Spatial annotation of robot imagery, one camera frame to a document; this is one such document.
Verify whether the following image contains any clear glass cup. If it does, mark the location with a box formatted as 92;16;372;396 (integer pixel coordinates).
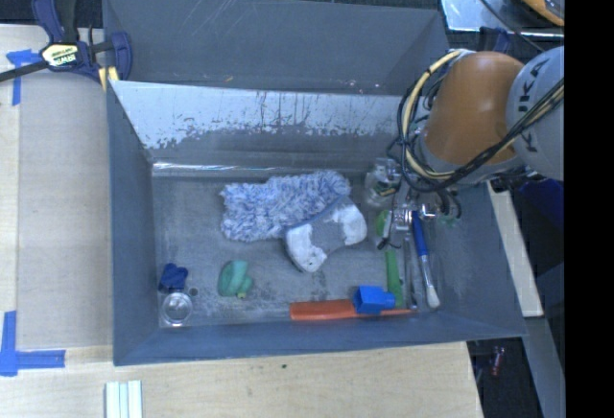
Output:
160;290;195;328

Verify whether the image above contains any orange flat block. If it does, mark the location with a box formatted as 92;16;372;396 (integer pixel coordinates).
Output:
289;298;414;322

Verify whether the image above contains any clear plastic bottle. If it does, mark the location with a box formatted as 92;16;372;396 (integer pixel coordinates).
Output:
363;158;403;210

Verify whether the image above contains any green toy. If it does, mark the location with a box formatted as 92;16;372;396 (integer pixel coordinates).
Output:
216;259;255;300

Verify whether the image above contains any grey and white sock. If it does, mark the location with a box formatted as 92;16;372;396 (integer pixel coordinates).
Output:
284;197;369;274

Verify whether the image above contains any blue block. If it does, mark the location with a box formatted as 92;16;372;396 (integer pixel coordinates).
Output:
351;285;397;315

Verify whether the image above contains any dark blue small toy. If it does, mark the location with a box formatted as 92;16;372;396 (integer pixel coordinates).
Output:
157;262;190;293

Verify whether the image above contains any blue and white fluffy cloth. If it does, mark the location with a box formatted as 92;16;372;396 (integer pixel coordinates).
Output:
219;169;353;244

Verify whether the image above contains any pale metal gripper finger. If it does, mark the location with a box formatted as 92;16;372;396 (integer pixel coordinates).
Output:
412;257;424;311
403;241;414;308

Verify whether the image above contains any green stick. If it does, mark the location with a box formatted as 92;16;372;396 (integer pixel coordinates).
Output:
384;249;406;308

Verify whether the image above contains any grey metal bin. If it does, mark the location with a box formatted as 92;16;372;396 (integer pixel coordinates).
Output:
100;0;530;367

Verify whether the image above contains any blue-handled brush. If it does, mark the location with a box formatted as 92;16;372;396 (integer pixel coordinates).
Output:
411;209;441;310

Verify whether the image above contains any pale wood board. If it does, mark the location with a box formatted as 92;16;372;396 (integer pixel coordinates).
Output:
16;69;115;351

